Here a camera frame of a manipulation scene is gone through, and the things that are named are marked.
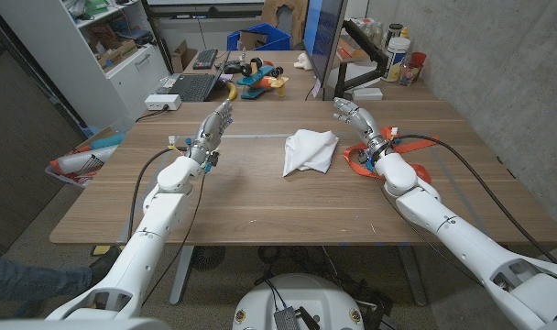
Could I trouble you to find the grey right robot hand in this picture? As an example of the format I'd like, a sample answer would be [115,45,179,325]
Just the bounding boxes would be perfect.
[332,96,390,158]

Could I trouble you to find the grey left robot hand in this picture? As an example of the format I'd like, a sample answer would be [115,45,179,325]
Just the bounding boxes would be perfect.
[188,99,235,162]

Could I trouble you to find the red ribbon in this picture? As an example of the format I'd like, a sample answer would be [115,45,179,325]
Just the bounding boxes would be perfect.
[343,126,440,184]

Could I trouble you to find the white cloth napkin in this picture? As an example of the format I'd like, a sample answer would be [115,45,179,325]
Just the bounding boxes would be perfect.
[281,128,340,178]

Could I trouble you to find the small flat white box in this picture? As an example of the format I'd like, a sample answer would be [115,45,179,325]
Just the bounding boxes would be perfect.
[351,87,384,102]

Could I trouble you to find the black laptop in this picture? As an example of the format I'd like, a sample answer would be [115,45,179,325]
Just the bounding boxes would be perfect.
[166,49,234,103]

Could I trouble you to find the white power outlet box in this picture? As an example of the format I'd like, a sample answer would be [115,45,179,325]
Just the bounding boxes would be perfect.
[144,93,182,112]

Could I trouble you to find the teal orange toy plane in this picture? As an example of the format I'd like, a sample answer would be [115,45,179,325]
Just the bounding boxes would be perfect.
[235,57,289,100]

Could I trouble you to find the black keyboard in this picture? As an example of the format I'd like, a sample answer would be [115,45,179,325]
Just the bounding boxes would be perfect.
[191,48,219,71]

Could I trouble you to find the white labelled wipes canister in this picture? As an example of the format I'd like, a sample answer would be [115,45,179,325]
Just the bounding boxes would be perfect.
[382,36,411,83]

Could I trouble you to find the small open cardboard box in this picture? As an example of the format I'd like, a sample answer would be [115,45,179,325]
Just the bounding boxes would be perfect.
[170,39,198,73]

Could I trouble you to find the red plastic cup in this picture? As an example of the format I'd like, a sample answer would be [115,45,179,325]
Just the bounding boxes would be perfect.
[399,50,428,87]

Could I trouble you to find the small white figure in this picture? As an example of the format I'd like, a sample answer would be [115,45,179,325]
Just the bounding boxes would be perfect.
[294,52,314,72]

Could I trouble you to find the black computer monitor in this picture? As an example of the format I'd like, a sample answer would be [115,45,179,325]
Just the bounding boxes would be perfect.
[302,0,348,89]

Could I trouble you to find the cardboard piece in bin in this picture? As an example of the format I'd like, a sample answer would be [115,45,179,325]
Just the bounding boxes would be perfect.
[238,29,268,50]

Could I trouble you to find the dark lidded jar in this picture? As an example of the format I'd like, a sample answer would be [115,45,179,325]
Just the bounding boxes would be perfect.
[386,22,404,47]

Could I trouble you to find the teal foam roll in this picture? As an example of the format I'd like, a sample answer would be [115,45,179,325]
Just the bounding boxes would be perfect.
[89,132,126,150]

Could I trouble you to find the blue plastic bin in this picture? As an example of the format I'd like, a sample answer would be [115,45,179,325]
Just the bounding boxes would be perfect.
[226,21,292,51]

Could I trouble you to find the cardboard box with items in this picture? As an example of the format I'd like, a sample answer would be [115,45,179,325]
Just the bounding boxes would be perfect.
[97,39,138,70]

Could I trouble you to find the round black floor fan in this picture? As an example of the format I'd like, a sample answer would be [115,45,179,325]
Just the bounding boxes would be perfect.
[191,246,226,271]

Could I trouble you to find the brown cardboard sheet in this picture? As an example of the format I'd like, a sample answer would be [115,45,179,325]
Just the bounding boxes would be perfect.
[261,0,310,36]

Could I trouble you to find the bubble wrap roll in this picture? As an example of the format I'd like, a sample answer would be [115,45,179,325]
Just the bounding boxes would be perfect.
[58,145,119,175]

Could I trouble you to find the grey table leg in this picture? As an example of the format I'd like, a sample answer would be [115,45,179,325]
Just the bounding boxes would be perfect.
[169,246,195,306]
[397,245,429,307]

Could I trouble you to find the black shoe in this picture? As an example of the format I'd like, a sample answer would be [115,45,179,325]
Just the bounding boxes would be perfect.
[89,246,123,276]

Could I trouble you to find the white shelf cabinet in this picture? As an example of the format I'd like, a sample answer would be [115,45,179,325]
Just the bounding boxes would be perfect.
[0,0,169,132]

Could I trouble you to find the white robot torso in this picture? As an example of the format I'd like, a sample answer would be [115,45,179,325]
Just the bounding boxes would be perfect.
[231,273,366,330]

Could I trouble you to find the person's leg in jeans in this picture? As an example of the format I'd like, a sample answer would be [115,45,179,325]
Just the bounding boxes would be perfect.
[0,250,93,317]

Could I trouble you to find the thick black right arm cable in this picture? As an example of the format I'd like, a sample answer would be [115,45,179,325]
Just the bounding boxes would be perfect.
[390,133,557,268]

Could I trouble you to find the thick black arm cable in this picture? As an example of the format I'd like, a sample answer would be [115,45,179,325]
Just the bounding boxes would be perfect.
[127,145,191,242]
[390,133,557,268]

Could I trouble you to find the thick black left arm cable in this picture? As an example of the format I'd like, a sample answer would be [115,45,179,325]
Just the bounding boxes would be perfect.
[127,145,191,242]

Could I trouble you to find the whiteboard with black frame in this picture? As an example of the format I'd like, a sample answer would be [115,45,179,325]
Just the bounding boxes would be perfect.
[143,0,266,20]

